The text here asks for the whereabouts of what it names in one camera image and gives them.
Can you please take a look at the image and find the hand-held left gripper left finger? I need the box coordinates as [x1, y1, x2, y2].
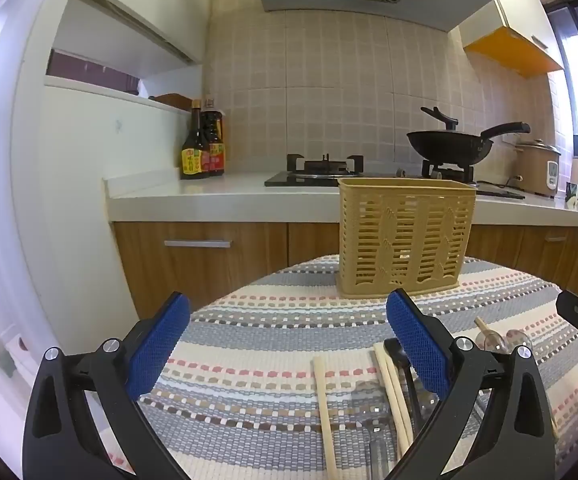
[21, 290, 192, 480]

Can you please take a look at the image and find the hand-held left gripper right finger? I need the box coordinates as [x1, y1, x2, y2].
[385, 288, 557, 480]

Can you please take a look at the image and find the black spoon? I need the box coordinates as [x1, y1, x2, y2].
[383, 337, 420, 401]

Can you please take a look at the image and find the yellow plastic utensil basket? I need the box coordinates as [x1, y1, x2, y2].
[337, 176, 477, 297]

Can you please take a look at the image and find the wooden kitchen cabinet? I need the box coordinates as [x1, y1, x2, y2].
[111, 220, 578, 321]

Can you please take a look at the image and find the striped woven table cloth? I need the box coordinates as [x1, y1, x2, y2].
[96, 255, 578, 480]

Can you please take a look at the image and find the beige rice cooker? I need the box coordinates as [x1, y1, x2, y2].
[514, 138, 562, 197]

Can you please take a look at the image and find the slender soy sauce bottle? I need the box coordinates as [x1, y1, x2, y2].
[180, 100, 210, 181]

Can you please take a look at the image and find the black wok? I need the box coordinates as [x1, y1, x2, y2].
[406, 121, 531, 166]

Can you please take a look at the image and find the large soy sauce bottle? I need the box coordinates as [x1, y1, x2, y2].
[200, 96, 226, 177]

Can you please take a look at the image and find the black gas stove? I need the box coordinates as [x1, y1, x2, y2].
[264, 152, 526, 200]

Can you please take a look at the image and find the brown wooden board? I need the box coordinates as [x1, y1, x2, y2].
[149, 92, 192, 111]

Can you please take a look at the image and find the long metal drawer handle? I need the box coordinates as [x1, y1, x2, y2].
[164, 240, 231, 249]

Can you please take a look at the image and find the black wok lid handle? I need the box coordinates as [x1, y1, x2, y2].
[420, 106, 459, 133]

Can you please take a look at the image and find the orange wall cabinet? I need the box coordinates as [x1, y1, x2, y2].
[462, 0, 565, 80]

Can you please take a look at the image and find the white wall cabinet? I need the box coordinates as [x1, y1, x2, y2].
[46, 0, 205, 111]

